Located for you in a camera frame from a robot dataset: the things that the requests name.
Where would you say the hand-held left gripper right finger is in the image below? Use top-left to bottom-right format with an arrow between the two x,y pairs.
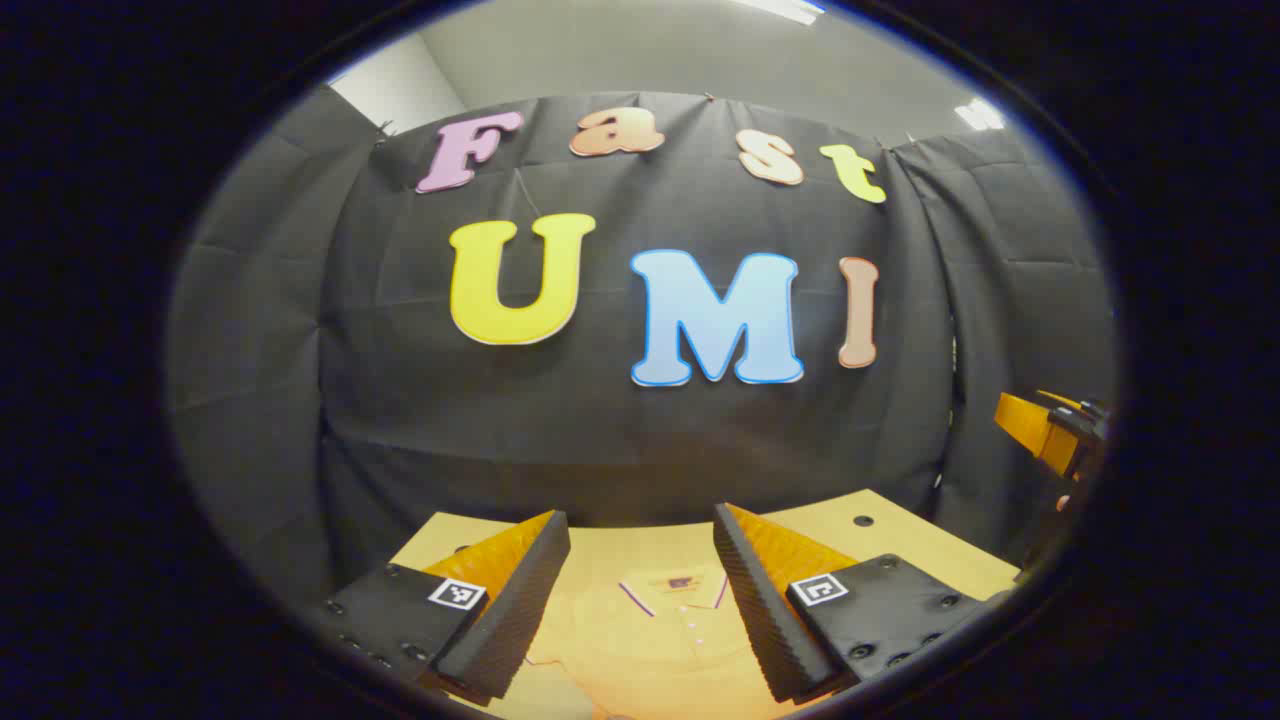
713,503 -> 1011,704

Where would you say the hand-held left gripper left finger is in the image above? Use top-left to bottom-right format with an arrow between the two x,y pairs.
322,510 -> 571,701

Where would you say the orange polo T-shirt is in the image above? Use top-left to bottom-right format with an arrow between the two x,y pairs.
478,563 -> 831,720

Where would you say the black backdrop cloth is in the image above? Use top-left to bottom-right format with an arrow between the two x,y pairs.
165,85 -> 1119,601

